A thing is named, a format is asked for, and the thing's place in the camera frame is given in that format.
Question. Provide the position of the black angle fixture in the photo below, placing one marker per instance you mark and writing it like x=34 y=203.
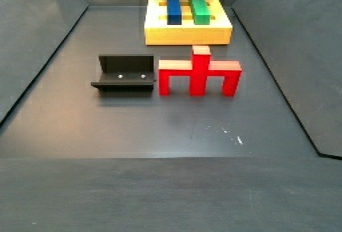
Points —
x=126 y=72

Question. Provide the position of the yellow slotted board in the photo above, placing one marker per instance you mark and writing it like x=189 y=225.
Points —
x=186 y=34

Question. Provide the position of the red three-legged block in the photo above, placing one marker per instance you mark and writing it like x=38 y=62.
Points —
x=198 y=69

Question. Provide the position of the blue long bar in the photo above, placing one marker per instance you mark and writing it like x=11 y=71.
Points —
x=174 y=12

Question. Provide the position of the green long bar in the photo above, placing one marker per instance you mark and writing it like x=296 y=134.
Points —
x=201 y=12

